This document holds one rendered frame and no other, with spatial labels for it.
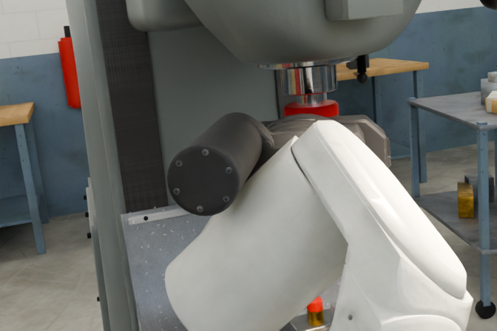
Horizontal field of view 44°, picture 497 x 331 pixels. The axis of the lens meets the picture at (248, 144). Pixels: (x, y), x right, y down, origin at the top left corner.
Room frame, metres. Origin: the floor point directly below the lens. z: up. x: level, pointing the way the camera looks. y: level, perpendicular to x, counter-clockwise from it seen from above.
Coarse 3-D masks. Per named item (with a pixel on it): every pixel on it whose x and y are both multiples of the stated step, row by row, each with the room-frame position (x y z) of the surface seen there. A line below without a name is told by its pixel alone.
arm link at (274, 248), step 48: (192, 144) 0.28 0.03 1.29; (240, 144) 0.30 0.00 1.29; (288, 144) 0.32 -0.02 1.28; (192, 192) 0.28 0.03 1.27; (240, 192) 0.32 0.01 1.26; (288, 192) 0.28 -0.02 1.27; (240, 240) 0.28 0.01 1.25; (288, 240) 0.27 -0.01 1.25; (336, 240) 0.27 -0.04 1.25; (192, 288) 0.28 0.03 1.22; (240, 288) 0.27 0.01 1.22; (288, 288) 0.27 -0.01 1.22
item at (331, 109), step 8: (288, 104) 0.54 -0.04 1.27; (296, 104) 0.53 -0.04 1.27; (320, 104) 0.52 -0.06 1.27; (328, 104) 0.51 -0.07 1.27; (336, 104) 0.52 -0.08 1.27; (288, 112) 0.52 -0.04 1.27; (296, 112) 0.51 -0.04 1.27; (304, 112) 0.51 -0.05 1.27; (312, 112) 0.51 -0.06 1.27; (320, 112) 0.51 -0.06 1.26; (328, 112) 0.51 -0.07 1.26; (336, 112) 0.52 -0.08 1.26
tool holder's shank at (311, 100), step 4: (300, 96) 0.52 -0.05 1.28; (304, 96) 0.52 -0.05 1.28; (308, 96) 0.52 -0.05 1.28; (312, 96) 0.52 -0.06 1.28; (316, 96) 0.52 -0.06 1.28; (320, 96) 0.52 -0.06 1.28; (300, 100) 0.52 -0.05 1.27; (304, 100) 0.52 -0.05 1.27; (308, 100) 0.52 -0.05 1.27; (312, 100) 0.52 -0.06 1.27; (316, 100) 0.52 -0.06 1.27; (320, 100) 0.52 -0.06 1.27; (300, 104) 0.52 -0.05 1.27; (304, 104) 0.52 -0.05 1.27; (308, 104) 0.52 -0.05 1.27; (312, 104) 0.52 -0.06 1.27; (316, 104) 0.52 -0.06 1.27
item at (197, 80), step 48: (96, 0) 0.85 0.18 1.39; (96, 48) 0.85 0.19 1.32; (144, 48) 0.86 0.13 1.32; (192, 48) 0.88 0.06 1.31; (96, 96) 0.86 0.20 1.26; (144, 96) 0.86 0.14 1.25; (192, 96) 0.88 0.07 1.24; (240, 96) 0.90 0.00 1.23; (288, 96) 0.91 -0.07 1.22; (96, 144) 0.87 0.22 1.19; (144, 144) 0.85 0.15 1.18; (96, 192) 0.88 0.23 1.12; (144, 192) 0.85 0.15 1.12; (96, 240) 0.90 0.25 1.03
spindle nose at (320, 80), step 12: (288, 72) 0.51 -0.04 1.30; (300, 72) 0.51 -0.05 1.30; (312, 72) 0.51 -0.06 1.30; (324, 72) 0.51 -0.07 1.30; (336, 72) 0.52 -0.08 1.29; (288, 84) 0.51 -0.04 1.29; (300, 84) 0.51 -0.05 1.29; (312, 84) 0.51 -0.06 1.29; (324, 84) 0.51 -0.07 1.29; (336, 84) 0.52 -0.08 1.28
